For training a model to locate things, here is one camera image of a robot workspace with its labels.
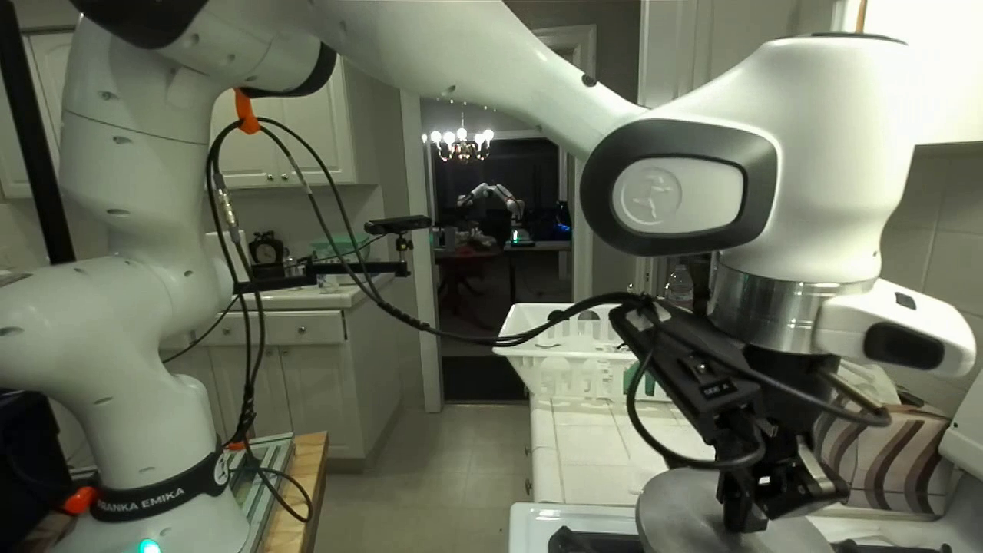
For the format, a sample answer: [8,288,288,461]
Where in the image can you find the white base cabinet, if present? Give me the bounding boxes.
[160,275,402,463]

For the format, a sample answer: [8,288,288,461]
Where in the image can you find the brown striped cloth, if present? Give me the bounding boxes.
[813,388,955,517]

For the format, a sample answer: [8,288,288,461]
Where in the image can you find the white wall cabinets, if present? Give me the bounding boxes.
[0,31,359,202]

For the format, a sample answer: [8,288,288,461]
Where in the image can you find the black stand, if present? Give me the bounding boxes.
[0,0,77,267]

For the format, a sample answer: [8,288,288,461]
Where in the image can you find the white dish rack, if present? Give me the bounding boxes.
[493,302,670,404]

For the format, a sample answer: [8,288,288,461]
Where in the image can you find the camera on mount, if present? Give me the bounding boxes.
[233,214,435,297]

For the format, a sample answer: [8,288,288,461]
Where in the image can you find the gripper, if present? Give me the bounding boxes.
[714,346,852,534]

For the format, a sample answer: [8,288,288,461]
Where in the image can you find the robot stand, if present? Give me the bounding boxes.
[223,430,331,553]

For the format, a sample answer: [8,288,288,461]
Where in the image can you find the dark background table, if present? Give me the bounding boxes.
[433,240,574,310]

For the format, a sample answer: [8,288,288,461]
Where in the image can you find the white stove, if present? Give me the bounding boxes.
[508,392,983,553]

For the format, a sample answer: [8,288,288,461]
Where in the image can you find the green cloth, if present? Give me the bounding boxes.
[623,363,656,399]

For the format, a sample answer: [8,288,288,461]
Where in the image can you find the black alarm clock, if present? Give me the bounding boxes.
[247,230,287,267]

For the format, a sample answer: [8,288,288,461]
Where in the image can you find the grey pot lid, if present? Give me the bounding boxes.
[636,467,836,553]

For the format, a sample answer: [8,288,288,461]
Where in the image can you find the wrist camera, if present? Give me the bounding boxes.
[609,298,763,464]

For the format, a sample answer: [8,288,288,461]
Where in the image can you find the clear water bottle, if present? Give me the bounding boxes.
[664,263,697,306]

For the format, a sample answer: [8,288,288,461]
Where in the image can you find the chandelier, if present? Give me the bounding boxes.
[421,114,497,164]

